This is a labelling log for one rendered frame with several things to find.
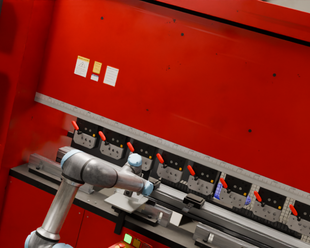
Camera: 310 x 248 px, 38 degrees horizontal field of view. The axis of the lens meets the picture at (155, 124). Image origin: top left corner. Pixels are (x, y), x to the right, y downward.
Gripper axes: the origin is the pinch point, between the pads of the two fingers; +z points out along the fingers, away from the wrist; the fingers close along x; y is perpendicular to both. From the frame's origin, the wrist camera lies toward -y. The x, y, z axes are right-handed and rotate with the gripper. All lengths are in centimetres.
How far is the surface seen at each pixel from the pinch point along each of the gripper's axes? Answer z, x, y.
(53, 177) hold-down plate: 20, 57, 1
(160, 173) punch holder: -5.0, -10.9, 16.4
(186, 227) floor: 217, -25, 96
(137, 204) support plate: 2.5, -4.7, -4.6
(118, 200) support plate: 0.4, 6.3, -7.2
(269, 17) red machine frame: -89, -44, 78
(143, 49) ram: -55, 20, 62
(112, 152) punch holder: -4.0, 22.2, 19.7
